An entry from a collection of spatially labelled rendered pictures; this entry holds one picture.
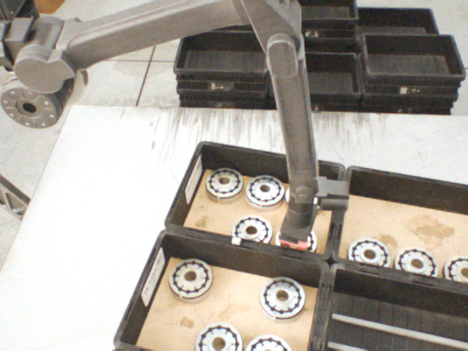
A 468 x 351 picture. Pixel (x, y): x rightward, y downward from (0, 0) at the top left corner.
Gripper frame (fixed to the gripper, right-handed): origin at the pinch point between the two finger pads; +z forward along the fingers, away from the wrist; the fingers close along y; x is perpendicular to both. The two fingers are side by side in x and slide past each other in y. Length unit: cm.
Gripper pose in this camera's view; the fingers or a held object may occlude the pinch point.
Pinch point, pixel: (296, 241)
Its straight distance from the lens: 127.6
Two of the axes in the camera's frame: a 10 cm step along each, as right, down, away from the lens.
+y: 3.3, -7.1, 6.2
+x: -9.4, -2.4, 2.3
